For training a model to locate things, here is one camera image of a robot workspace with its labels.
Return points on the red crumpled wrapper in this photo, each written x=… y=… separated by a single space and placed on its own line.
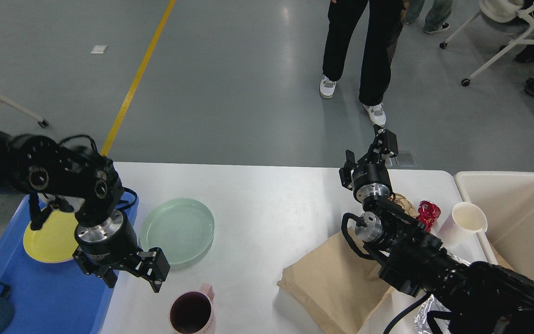
x=428 y=214

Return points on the white office chair right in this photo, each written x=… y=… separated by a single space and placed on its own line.
x=509 y=17

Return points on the floor outlet plate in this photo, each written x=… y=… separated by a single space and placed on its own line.
x=404 y=159

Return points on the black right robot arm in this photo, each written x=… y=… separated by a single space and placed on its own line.
x=479 y=298

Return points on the person in jeans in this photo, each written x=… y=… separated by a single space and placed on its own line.
x=436 y=18

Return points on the person in grey sweater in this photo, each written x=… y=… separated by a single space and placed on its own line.
x=386 y=20

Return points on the mint green plate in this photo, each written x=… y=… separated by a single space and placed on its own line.
x=182 y=228

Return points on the brown paper bag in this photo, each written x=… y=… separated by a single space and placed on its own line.
x=338 y=289

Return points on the crumpled aluminium foil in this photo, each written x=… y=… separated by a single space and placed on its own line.
x=421 y=324

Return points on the white paper cup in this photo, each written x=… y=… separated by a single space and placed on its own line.
x=465 y=221

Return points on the crumpled brown paper ball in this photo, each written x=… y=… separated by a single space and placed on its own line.
x=405 y=204

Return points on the pink HOME mug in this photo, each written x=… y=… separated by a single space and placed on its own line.
x=193 y=312

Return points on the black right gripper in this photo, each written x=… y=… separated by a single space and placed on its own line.
x=370 y=177

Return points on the yellow plate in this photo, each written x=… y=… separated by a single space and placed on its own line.
x=55 y=242

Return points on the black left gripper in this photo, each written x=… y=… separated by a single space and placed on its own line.
x=103 y=245

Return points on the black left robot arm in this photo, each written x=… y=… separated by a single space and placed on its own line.
x=81 y=181

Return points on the beige plastic bin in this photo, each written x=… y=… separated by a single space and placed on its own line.
x=507 y=199

